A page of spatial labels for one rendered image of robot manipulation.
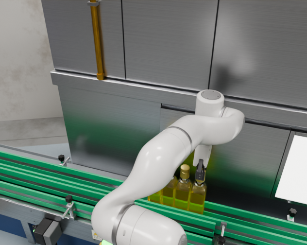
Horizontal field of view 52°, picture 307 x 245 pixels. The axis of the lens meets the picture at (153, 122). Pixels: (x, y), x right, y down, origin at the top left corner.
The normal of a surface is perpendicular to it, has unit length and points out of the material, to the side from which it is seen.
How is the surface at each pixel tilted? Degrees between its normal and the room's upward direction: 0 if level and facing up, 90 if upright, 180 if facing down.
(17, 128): 0
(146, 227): 20
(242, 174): 90
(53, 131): 0
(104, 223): 52
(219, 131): 80
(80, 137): 90
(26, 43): 90
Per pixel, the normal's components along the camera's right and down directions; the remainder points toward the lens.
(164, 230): 0.04, -0.70
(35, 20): 0.14, 0.57
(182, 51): -0.31, 0.54
